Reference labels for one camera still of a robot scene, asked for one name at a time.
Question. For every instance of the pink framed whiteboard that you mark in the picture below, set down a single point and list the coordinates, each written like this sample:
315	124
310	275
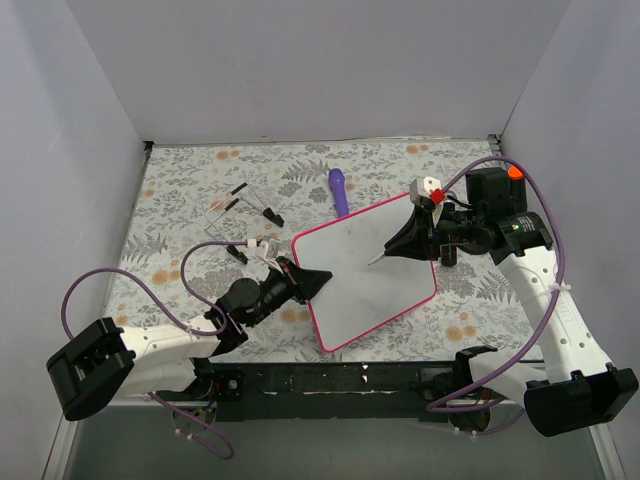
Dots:
361	297

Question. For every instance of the floral patterned table mat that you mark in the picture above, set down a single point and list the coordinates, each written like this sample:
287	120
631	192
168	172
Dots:
357	273

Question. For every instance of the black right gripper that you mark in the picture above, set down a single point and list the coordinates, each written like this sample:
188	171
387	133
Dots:
431	235

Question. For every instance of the white wire whiteboard stand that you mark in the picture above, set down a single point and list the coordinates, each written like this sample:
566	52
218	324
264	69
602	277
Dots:
235	214

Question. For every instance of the black stick with orange tip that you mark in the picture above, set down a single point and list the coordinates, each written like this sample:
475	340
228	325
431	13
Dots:
517	180

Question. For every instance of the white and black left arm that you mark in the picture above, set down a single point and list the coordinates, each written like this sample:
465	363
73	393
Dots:
105	361

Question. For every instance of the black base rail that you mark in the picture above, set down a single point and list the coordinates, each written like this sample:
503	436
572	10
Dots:
317	390

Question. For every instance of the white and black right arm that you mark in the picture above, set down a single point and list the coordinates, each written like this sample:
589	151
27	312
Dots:
562	379

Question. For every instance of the black microphone with grey head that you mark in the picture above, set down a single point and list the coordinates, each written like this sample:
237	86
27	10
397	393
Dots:
449	255

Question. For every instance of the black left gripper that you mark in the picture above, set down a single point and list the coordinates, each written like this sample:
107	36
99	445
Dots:
292	283

